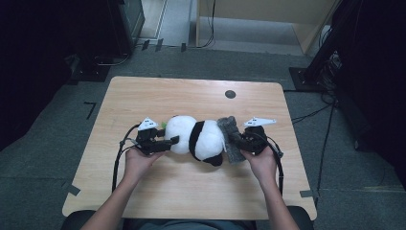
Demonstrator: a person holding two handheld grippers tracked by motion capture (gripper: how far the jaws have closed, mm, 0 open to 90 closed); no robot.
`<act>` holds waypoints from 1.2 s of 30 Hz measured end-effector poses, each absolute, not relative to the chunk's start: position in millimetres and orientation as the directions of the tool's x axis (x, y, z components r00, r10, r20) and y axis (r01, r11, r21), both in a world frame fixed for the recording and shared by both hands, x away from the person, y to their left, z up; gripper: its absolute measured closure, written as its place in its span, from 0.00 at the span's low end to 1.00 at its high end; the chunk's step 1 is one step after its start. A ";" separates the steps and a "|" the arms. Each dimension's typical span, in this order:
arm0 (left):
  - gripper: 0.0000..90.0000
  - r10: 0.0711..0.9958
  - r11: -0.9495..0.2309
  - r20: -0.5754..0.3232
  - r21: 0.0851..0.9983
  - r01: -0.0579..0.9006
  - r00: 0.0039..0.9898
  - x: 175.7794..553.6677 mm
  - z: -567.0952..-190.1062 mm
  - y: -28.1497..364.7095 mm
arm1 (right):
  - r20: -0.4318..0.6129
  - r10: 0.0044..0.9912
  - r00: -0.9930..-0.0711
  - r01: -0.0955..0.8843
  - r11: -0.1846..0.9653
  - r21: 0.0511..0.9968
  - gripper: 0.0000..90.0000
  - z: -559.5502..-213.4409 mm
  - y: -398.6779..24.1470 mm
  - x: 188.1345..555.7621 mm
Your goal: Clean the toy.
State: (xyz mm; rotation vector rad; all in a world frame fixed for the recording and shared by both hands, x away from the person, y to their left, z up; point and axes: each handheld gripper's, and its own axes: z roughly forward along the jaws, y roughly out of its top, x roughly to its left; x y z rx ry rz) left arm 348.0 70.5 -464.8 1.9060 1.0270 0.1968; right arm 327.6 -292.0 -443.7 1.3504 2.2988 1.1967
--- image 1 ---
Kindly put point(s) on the black floor base plate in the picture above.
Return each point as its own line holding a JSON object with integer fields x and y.
{"x": 92, "y": 75}

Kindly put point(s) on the round dark table grommet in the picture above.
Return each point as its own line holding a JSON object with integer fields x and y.
{"x": 230, "y": 94}

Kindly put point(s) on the black metal stand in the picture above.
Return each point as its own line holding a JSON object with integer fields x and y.
{"x": 319, "y": 60}

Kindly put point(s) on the grey furry cloth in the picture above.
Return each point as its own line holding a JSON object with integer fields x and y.
{"x": 228, "y": 126}

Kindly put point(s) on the black cabinet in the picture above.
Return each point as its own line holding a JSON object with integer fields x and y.
{"x": 124, "y": 25}

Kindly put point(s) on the person's left hand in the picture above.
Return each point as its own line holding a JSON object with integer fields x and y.
{"x": 137, "y": 167}

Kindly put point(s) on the small dark floor tape piece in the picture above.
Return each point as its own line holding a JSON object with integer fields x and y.
{"x": 183, "y": 47}
{"x": 145, "y": 44}
{"x": 159, "y": 44}

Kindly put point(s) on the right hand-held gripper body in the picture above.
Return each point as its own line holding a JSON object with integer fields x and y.
{"x": 255, "y": 142}

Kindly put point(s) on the grey floor tape strip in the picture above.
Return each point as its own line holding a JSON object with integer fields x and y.
{"x": 308, "y": 193}
{"x": 73, "y": 190}

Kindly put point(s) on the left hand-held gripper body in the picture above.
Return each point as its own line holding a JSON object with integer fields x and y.
{"x": 148, "y": 143}

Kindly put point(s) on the person's right hand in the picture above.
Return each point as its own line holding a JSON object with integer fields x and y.
{"x": 265, "y": 169}

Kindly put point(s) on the person's dark clothing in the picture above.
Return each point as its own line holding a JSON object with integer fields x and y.
{"x": 191, "y": 226}

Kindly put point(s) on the panda plush toy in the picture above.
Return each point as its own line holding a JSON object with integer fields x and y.
{"x": 210, "y": 140}

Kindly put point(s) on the light wooden shelf unit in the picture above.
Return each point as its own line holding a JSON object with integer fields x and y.
{"x": 255, "y": 9}

